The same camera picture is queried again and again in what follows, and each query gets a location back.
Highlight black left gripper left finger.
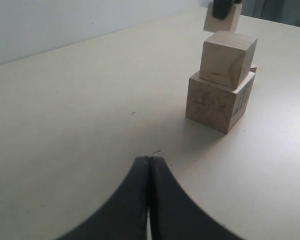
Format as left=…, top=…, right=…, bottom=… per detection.
left=60, top=156, right=150, bottom=240

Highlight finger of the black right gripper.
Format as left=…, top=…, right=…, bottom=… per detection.
left=212, top=0, right=235, bottom=20

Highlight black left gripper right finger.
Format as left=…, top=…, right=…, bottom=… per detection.
left=148, top=157, right=240, bottom=240

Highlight second largest wooden cube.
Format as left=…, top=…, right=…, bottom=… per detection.
left=199, top=31, right=258, bottom=89

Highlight smallest wooden cube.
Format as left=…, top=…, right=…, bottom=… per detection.
left=249, top=63, right=258, bottom=73

